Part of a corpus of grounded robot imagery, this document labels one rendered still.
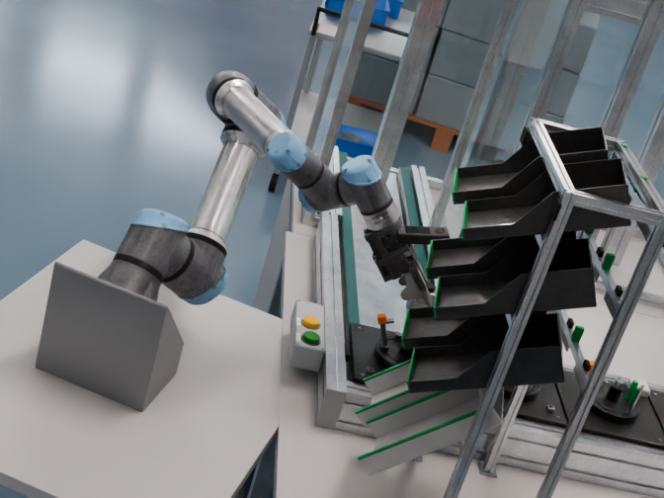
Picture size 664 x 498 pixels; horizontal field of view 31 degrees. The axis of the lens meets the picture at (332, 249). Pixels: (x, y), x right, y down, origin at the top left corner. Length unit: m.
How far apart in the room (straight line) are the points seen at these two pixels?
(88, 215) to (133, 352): 2.69
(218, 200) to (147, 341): 0.45
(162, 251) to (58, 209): 2.57
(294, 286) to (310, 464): 0.75
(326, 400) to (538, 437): 0.47
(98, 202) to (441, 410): 3.11
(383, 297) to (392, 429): 0.75
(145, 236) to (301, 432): 0.53
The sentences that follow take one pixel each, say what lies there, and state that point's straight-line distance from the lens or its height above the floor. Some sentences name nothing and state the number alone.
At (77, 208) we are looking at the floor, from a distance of 5.15.
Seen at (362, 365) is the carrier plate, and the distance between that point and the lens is 2.65.
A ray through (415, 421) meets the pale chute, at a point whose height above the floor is 1.06.
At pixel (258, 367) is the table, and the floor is 0.86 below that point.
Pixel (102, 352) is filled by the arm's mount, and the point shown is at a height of 0.96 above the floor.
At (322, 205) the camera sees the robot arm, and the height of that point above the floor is 1.30.
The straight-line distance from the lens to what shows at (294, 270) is 3.19.
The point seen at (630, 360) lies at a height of 0.86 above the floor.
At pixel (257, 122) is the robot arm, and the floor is 1.41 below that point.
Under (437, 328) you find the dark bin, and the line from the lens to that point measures 2.37.
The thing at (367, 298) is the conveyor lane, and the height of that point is 0.92.
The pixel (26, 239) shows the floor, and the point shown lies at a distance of 4.84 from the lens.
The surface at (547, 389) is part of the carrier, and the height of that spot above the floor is 0.97.
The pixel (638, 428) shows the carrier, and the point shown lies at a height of 0.97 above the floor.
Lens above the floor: 2.32
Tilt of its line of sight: 26 degrees down
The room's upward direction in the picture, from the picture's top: 17 degrees clockwise
